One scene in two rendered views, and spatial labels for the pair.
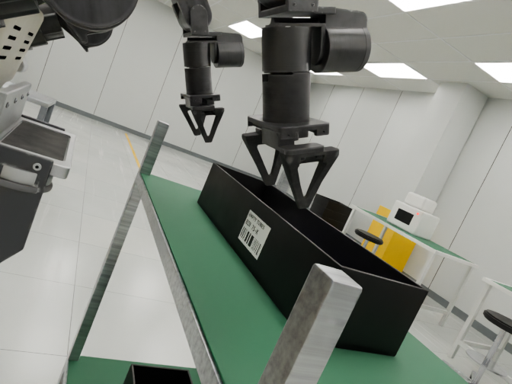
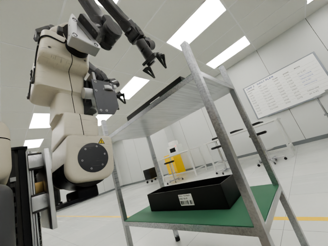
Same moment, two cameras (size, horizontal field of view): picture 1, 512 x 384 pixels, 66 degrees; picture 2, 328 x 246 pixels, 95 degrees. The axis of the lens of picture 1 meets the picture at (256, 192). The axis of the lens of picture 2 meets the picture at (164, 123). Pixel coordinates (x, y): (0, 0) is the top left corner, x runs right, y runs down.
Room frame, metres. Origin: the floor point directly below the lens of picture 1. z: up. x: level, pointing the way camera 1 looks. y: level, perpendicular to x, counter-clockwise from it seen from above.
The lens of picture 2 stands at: (-0.18, 0.33, 0.63)
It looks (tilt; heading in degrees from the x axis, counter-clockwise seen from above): 14 degrees up; 337
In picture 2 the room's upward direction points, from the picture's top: 18 degrees counter-clockwise
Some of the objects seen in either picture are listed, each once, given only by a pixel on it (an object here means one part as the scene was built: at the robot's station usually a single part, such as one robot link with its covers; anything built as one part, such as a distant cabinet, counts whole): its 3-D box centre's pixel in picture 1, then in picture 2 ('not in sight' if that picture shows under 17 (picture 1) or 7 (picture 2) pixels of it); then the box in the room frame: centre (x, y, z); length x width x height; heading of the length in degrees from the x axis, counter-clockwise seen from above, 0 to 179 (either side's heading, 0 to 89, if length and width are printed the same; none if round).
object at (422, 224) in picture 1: (415, 213); (174, 147); (4.86, -1.92, 1.03); 0.44 x 0.37 x 0.46; 32
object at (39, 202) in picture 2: not in sight; (67, 181); (0.54, 0.49, 0.68); 0.28 x 0.27 x 0.25; 27
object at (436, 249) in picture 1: (395, 260); (181, 164); (4.81, -1.92, 0.40); 1.50 x 0.75 x 0.80; 26
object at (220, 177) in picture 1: (280, 234); (159, 108); (0.77, -0.08, 1.01); 0.57 x 0.17 x 0.11; 27
